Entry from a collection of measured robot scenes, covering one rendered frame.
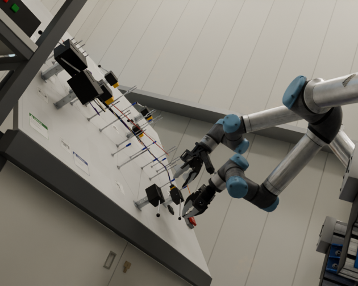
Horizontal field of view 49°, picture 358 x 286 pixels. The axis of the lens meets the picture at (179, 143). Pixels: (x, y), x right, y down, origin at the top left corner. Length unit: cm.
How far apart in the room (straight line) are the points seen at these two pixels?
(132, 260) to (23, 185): 54
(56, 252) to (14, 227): 17
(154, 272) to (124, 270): 18
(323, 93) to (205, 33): 443
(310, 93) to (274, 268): 287
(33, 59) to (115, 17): 524
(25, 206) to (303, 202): 342
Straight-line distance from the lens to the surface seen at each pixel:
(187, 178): 182
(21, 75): 103
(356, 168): 95
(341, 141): 177
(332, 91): 124
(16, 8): 107
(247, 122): 167
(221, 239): 410
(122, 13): 630
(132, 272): 149
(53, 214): 119
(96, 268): 135
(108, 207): 126
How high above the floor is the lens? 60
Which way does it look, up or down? 24 degrees up
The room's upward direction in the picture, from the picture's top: 25 degrees clockwise
